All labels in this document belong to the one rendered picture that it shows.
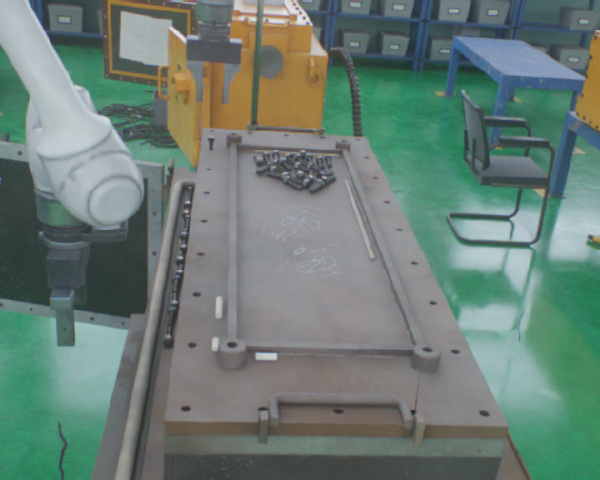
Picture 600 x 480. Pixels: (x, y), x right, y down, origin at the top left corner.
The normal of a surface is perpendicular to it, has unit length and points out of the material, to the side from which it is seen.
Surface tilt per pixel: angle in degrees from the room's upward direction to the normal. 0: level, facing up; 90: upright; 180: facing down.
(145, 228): 90
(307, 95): 90
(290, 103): 90
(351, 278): 0
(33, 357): 0
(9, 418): 0
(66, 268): 90
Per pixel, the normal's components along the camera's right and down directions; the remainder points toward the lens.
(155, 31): -0.20, 0.40
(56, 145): -0.26, -0.08
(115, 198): 0.55, 0.51
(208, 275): 0.09, -0.90
